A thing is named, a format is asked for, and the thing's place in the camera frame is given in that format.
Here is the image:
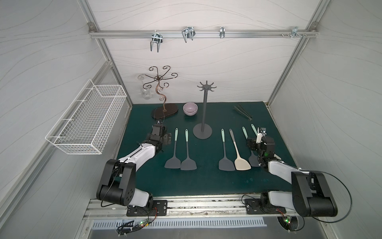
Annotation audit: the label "aluminium rail with hooks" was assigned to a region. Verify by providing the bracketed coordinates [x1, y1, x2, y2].
[87, 22, 319, 52]

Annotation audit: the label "grey utensil rack stand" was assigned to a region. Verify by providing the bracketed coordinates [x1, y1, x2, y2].
[193, 81, 216, 139]

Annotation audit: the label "grey slotted turner mint handle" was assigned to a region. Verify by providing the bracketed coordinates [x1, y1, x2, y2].
[242, 126, 260, 167]

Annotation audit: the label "grey spatula mint handle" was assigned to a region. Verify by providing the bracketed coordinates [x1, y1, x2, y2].
[218, 129, 235, 171]

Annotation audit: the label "black tongs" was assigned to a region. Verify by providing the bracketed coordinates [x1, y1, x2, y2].
[233, 103, 253, 120]

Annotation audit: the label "grey utensil mint handle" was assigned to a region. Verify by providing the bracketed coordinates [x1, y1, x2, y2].
[181, 129, 197, 171]

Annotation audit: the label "glass on mug tree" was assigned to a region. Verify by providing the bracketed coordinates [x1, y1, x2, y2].
[137, 74, 152, 100]

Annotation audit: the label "beige spatula grey handle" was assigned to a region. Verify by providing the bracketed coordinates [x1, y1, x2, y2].
[229, 128, 251, 171]

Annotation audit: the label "white wire basket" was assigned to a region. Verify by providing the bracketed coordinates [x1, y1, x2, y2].
[45, 79, 127, 155]

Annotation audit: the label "copper spiral mug tree stand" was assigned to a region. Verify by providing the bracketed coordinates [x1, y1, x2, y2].
[144, 65, 178, 120]

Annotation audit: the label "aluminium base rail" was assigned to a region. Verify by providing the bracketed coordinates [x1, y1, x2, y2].
[83, 193, 329, 220]

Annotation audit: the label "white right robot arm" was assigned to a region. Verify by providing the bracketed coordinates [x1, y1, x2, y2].
[246, 135, 338, 217]

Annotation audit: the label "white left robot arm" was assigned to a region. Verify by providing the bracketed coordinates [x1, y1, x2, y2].
[96, 133, 171, 207]

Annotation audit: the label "lilac ceramic bowl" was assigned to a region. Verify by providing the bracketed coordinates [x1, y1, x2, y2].
[183, 102, 199, 116]

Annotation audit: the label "beige spoon mint handle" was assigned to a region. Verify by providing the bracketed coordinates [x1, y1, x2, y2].
[251, 124, 281, 160]

